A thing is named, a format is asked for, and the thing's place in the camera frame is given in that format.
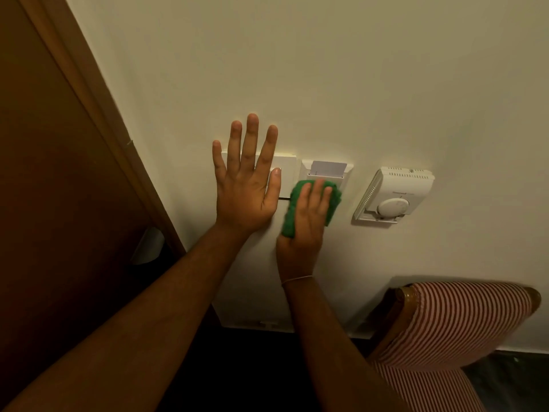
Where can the person's right hand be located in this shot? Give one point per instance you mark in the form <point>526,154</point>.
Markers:
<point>301,235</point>

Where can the person's left hand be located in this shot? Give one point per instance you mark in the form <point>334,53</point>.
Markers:
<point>242,197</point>

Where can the person's left little finger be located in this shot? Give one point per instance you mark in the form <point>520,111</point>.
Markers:
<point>218,160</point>

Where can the person's left middle finger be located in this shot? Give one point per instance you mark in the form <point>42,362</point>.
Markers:
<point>249,141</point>

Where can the person's left thumb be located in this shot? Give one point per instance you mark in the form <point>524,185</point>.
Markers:
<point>273,190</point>

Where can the person's right middle finger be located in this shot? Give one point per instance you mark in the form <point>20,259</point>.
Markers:
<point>316,199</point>

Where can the green cleaning cloth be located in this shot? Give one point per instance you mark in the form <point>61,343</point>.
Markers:
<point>315,201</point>

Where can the person's left forearm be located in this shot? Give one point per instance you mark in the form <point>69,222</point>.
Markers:
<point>141,326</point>

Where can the person's right forearm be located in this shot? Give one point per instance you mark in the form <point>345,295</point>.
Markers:
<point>339,351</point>

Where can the white key card holder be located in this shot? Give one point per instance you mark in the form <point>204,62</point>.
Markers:
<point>328,169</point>

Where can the white key card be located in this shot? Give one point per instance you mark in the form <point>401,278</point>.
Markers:
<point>328,168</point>

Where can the thin white wrist band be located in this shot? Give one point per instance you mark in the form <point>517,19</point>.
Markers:
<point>297,280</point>

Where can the white skirting board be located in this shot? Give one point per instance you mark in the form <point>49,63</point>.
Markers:
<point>266,325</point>

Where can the brown wooden door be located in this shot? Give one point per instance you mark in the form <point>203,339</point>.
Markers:
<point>64,210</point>

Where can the red striped upholstered chair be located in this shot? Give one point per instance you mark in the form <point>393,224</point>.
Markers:
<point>446,334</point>

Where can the white wall switch plate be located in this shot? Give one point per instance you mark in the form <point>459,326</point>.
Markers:
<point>281,167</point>

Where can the white wall thermostat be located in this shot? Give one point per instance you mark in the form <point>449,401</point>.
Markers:
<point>392,195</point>

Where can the brown wooden door frame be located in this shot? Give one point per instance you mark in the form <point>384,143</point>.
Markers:
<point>107,120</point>

